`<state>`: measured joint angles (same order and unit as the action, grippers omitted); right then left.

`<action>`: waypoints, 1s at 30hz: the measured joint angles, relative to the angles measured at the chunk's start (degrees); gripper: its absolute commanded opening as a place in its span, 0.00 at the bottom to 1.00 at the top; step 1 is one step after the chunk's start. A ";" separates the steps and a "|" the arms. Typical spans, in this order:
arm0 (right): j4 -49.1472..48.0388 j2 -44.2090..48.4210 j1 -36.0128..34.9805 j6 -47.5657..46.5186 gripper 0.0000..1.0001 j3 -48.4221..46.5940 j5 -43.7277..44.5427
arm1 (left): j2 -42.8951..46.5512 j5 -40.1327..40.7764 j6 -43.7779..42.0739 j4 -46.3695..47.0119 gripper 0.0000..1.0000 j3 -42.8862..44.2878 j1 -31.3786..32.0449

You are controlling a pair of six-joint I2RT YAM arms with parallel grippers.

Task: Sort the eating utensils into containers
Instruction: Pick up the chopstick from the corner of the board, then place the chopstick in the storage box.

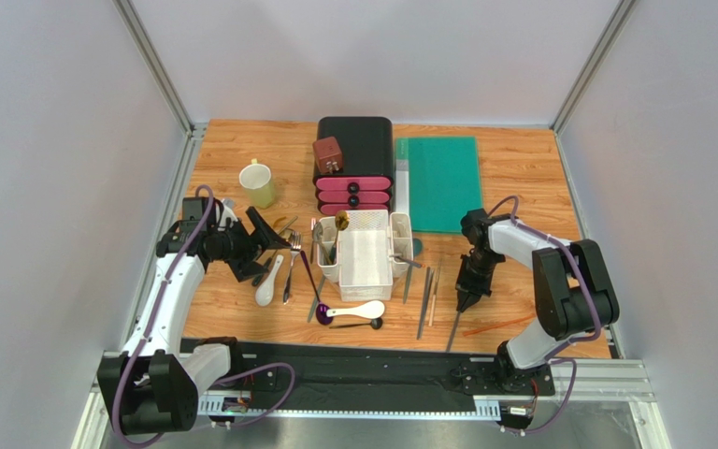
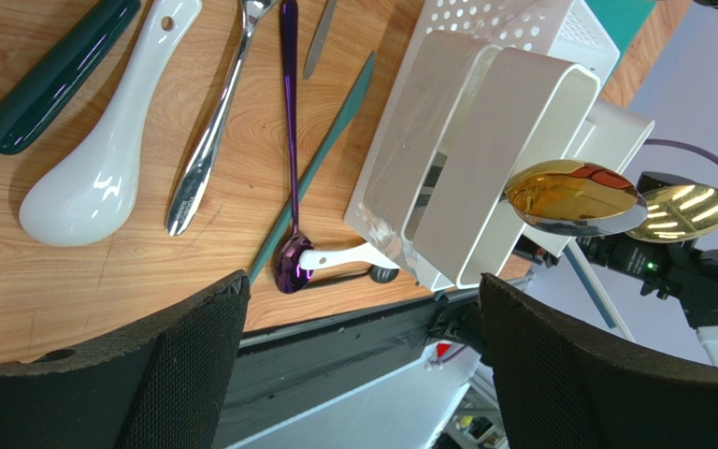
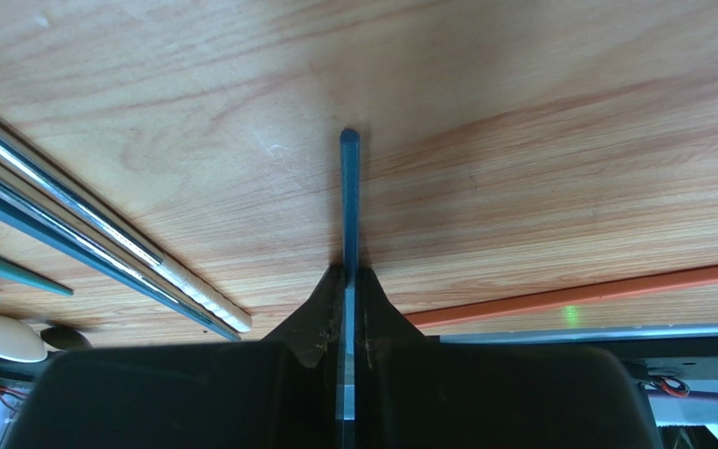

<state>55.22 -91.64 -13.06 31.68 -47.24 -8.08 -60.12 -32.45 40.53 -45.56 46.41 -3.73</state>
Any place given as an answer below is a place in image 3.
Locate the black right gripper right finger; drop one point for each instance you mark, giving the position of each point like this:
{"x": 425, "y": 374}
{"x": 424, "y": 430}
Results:
{"x": 414, "y": 392}

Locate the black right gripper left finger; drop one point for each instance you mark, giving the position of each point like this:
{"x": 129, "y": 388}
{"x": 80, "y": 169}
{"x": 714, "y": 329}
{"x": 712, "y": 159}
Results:
{"x": 277, "y": 392}

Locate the blue chopstick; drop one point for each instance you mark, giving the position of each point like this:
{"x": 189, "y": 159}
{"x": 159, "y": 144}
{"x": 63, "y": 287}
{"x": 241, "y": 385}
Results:
{"x": 350, "y": 179}
{"x": 20, "y": 213}

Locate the orange chopstick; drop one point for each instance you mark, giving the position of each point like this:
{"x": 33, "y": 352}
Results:
{"x": 544, "y": 301}

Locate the black small spoon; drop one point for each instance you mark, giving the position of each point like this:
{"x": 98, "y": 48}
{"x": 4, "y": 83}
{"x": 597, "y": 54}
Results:
{"x": 65, "y": 338}

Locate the teal plastic spoon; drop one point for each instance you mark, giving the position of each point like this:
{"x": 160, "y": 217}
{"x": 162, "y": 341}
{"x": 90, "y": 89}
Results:
{"x": 16, "y": 273}

